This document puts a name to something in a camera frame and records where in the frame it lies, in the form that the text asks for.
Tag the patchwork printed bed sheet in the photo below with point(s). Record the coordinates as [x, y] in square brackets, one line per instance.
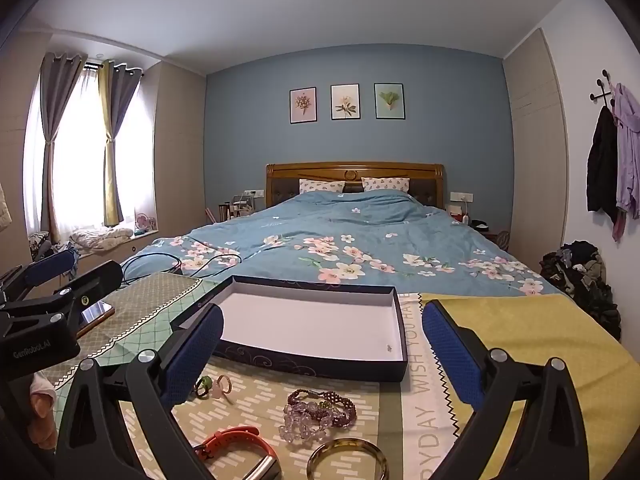
[150, 305]

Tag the grey and yellow curtain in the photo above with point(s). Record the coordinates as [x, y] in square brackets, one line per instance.
[112, 125]
[52, 125]

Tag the clear desktop organizer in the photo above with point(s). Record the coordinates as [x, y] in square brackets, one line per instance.
[242, 206]

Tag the dark patterned cloth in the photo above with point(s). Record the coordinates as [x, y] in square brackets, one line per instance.
[37, 244]

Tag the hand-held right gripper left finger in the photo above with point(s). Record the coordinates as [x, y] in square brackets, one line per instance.
[192, 355]

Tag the black curtain rod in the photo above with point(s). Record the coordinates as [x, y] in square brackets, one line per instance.
[92, 66]

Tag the framed white flower picture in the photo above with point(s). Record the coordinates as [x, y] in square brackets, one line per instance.
[345, 102]

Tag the pink garment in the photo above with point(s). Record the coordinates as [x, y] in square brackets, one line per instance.
[619, 225]

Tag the beige wardrobe beside coat rack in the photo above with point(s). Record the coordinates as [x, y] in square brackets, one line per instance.
[535, 160]

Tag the white sheer curtain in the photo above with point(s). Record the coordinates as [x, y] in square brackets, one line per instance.
[82, 150]

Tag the framed green leaf picture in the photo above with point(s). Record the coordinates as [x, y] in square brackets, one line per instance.
[389, 100]

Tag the smartphone with orange case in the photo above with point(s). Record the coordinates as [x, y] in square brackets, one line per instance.
[97, 315]

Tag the amber bangle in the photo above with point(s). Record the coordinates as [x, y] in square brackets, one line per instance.
[350, 442]

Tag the black wall coat rack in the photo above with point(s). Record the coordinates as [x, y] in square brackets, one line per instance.
[602, 91]

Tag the wooden nightstand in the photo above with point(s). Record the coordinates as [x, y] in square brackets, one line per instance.
[492, 235]

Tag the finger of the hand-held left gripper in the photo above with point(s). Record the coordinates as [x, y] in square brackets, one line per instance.
[50, 266]
[95, 277]

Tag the pile of dark clothes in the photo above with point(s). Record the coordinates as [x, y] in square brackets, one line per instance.
[585, 280]

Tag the black jacket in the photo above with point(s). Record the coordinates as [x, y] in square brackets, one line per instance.
[602, 165]

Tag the orange wrist watch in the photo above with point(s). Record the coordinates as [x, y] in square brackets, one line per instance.
[260, 447]

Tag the dark blue box white inside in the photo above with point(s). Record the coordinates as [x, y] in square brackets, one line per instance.
[310, 320]

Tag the framed pink flower picture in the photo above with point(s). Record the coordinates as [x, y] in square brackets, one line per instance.
[303, 105]

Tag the wooden headboard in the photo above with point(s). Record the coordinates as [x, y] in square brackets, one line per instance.
[350, 170]

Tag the white wall socket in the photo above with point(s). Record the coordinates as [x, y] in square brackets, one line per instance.
[253, 193]
[459, 196]

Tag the small pink fan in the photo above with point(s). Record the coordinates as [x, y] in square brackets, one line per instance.
[145, 222]

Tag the dotted white pillow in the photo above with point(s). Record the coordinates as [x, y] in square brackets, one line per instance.
[385, 184]
[320, 186]

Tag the dark tumbler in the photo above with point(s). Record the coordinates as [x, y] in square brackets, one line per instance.
[222, 210]

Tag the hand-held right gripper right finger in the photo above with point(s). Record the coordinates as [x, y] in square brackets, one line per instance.
[450, 345]

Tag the beige wardrobe beside window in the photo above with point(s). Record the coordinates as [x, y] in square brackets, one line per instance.
[177, 160]

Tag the white crumpled blanket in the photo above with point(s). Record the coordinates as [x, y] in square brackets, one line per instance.
[100, 239]

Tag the blue floral duvet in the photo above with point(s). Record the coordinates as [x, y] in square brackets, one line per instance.
[350, 220]

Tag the person's left hand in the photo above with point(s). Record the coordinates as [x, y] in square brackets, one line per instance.
[44, 407]

